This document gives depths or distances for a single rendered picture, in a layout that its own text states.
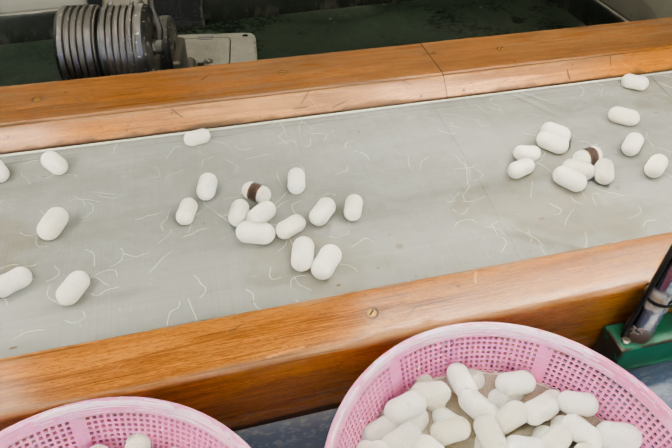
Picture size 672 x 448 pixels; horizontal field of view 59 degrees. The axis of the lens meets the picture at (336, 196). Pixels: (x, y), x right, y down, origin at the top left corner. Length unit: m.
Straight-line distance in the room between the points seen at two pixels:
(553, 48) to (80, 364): 0.73
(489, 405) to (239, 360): 0.19
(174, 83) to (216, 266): 0.30
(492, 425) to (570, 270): 0.17
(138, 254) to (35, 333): 0.11
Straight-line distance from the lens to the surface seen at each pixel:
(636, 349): 0.61
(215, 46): 1.51
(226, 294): 0.55
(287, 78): 0.79
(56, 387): 0.50
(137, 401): 0.47
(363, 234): 0.60
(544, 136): 0.74
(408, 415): 0.49
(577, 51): 0.93
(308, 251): 0.55
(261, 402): 0.52
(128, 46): 0.91
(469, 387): 0.50
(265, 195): 0.62
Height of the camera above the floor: 1.16
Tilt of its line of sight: 42 degrees down
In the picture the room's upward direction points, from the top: 2 degrees clockwise
